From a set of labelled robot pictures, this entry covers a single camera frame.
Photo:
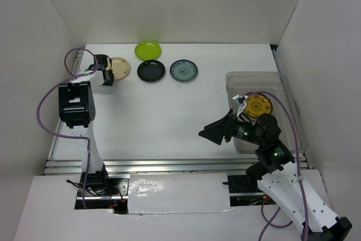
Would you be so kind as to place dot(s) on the cream plate with brown flowers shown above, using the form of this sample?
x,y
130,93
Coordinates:
x,y
120,68

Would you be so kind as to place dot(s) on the clear plastic bin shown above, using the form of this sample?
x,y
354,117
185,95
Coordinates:
x,y
275,86

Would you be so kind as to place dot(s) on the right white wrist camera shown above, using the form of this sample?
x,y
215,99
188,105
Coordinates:
x,y
241,102

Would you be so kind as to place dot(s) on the aluminium rail frame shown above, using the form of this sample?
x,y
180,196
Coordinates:
x,y
153,127

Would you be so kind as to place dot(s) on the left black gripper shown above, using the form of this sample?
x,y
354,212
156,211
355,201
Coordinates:
x,y
110,81

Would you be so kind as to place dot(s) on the yellow patterned plate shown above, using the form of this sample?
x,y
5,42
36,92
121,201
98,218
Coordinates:
x,y
258,104

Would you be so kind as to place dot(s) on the small blue floral plate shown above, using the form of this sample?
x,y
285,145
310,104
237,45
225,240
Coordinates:
x,y
183,70

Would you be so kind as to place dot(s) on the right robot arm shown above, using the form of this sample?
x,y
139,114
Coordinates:
x,y
276,174

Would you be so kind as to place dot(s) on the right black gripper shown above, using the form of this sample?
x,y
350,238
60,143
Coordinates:
x,y
224,126

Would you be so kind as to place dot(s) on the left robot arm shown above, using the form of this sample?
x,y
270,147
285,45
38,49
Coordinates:
x,y
77,111

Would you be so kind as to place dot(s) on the green plate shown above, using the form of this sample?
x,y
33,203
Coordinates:
x,y
147,50

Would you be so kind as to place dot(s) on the white taped cover panel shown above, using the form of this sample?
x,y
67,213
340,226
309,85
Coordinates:
x,y
178,193

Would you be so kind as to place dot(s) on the black plate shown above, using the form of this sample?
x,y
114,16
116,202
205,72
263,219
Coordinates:
x,y
151,71

